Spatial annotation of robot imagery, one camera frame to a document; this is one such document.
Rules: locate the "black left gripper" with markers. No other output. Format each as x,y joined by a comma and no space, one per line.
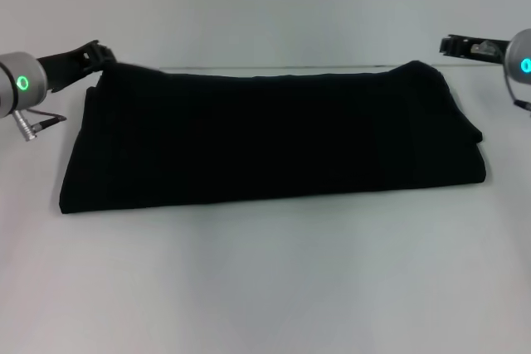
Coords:
70,64

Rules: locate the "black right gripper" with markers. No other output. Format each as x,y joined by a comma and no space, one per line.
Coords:
481,49

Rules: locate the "black shirt with FREE print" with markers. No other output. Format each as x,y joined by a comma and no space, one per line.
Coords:
269,142

